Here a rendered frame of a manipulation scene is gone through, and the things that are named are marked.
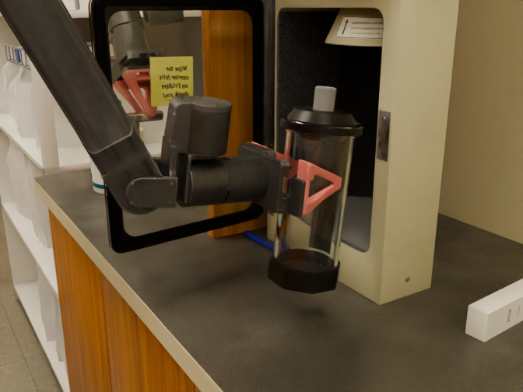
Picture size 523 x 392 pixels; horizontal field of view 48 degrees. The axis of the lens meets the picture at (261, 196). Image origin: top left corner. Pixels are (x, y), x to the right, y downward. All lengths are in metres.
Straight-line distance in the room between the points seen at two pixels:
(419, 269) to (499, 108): 0.43
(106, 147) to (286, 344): 0.36
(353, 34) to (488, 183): 0.51
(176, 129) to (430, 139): 0.40
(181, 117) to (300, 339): 0.35
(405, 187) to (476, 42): 0.49
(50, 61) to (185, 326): 0.42
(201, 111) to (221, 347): 0.33
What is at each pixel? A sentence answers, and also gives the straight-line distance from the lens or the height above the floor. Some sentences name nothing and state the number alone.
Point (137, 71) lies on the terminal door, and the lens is 0.92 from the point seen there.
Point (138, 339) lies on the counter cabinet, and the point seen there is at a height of 0.80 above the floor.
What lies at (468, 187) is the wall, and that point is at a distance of 1.32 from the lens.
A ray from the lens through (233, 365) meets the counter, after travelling 0.77.
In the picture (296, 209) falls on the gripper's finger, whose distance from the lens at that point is 0.71.
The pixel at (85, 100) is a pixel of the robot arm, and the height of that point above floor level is 1.28.
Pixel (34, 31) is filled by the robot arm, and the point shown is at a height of 1.35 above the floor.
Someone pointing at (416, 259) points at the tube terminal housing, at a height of 1.00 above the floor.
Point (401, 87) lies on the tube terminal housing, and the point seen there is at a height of 1.27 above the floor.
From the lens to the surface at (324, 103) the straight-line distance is 0.76.
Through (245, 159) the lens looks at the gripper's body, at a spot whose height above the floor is 1.19.
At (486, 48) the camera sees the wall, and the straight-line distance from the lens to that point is 1.26.
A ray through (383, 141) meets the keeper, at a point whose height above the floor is 1.19.
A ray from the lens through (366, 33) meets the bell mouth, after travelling 0.90.
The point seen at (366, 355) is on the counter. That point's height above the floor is 0.94.
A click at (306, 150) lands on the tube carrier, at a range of 0.74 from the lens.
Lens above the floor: 1.37
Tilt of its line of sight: 18 degrees down
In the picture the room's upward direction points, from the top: straight up
